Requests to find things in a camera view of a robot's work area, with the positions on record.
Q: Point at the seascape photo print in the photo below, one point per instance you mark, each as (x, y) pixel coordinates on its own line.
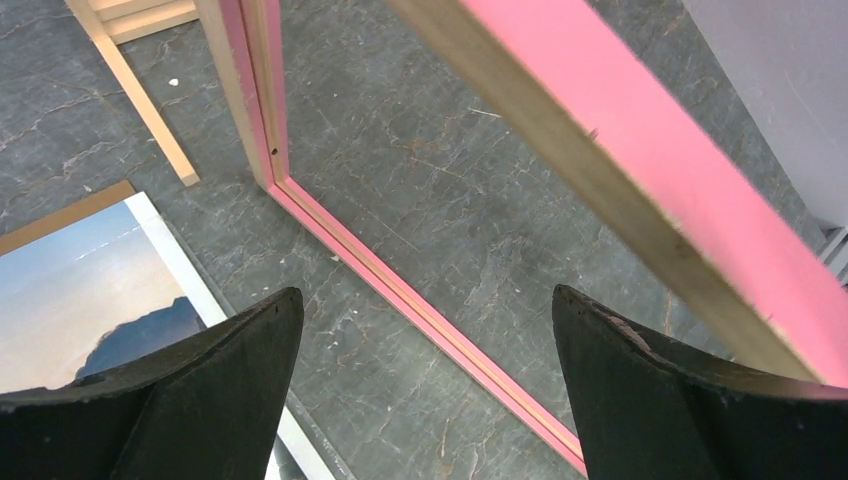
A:
(105, 291)

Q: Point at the wooden clothes rack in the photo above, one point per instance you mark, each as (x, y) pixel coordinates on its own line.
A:
(111, 23)

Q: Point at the pink wooden picture frame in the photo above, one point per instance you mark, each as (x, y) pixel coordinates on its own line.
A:
(564, 81)

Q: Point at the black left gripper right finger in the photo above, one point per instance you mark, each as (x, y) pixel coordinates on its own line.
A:
(647, 406)

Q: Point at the brown backing board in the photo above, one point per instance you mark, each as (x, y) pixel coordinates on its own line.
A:
(77, 211)

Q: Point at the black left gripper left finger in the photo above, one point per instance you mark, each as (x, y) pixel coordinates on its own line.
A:
(206, 407)

